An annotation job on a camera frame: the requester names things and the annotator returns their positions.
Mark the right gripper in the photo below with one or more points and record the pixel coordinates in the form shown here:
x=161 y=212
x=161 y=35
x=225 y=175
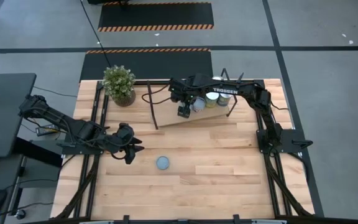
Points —
x=182 y=91

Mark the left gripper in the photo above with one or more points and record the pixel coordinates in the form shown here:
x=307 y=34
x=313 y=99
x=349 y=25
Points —
x=124 y=133

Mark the diced tomatoes can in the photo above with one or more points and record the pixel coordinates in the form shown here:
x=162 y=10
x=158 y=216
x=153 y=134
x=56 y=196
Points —
x=199 y=103

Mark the carrots can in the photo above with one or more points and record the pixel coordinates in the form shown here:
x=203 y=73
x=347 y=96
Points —
x=211 y=101

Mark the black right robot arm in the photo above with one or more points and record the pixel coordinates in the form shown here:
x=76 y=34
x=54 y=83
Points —
x=228 y=90

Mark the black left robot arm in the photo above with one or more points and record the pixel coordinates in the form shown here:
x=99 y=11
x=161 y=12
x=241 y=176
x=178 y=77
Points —
x=57 y=119

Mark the teal tuna fish can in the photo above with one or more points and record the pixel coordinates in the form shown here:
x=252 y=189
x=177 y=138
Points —
x=163 y=163

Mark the oranges can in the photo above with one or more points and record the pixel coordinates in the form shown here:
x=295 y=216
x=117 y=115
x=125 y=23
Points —
x=217 y=78

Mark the black hazard-striped floor mat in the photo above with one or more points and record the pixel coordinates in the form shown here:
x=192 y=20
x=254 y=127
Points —
x=166 y=65
x=155 y=14

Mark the potted green plant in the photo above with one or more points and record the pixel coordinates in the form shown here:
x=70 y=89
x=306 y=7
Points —
x=119 y=81

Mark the black power adapter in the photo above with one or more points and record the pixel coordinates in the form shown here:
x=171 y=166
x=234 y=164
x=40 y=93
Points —
x=47 y=130

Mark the grey desk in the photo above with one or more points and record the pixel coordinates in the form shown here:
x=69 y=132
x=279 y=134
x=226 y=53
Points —
x=8 y=124

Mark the black caster wheel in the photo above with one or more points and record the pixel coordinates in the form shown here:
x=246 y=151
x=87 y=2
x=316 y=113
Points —
x=20 y=214

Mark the wooden shelf black frame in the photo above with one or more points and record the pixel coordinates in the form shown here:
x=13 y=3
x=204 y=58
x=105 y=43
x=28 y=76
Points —
x=166 y=115

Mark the black table frame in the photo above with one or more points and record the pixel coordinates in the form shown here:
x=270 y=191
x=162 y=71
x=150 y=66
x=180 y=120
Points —
x=166 y=82

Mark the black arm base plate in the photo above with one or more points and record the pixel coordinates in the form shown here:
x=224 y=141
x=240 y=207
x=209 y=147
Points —
x=73 y=150
x=294 y=140

